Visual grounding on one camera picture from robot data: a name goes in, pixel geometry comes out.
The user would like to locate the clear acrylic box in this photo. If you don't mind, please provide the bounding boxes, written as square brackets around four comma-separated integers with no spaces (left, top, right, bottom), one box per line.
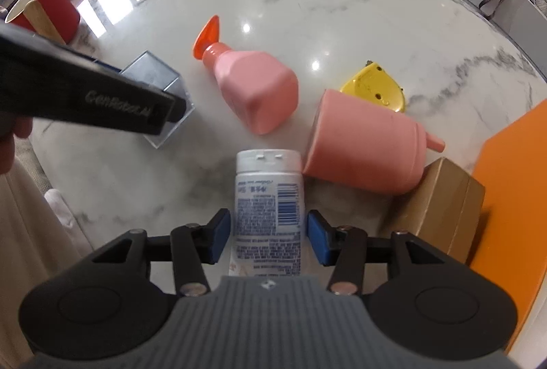
[119,51,195,148]

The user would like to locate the person's left hand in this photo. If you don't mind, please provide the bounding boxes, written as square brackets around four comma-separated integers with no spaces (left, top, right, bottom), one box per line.
[0,115,34,175]

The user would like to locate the brown cardboard box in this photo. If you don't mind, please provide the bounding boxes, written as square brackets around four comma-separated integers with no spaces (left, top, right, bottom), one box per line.
[387,156,485,265]

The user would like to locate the small pink orange-capped bottle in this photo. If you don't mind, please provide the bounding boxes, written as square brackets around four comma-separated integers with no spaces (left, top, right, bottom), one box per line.
[192,15,299,136]

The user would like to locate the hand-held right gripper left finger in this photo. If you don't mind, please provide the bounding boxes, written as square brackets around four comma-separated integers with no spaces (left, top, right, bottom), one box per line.
[92,208,232,298]

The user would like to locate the large pink bottle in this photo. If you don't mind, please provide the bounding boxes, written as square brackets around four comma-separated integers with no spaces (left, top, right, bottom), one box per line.
[301,89,446,195]

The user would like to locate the yellow tape measure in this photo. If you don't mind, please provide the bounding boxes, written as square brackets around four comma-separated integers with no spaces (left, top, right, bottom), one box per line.
[339,60,406,113]

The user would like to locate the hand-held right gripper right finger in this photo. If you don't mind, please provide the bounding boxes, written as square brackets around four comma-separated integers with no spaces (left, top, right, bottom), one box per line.
[308,210,449,296]

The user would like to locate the wooden stick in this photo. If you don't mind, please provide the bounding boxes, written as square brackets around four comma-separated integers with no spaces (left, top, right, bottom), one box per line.
[23,0,67,45]

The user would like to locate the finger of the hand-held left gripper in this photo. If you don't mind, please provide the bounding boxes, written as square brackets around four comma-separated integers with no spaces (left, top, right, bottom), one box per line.
[0,25,187,136]

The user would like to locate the orange cardboard box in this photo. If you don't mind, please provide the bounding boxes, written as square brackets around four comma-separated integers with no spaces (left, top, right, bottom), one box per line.
[464,98,547,357]

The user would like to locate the red cup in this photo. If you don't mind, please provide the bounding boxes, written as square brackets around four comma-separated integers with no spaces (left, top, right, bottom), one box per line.
[5,0,81,45]

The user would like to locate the white blue-labelled bottle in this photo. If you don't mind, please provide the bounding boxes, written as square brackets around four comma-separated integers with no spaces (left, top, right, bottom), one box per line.
[228,149,306,279]

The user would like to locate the cream cloth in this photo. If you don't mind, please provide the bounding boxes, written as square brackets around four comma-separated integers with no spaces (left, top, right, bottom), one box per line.
[0,138,101,369]

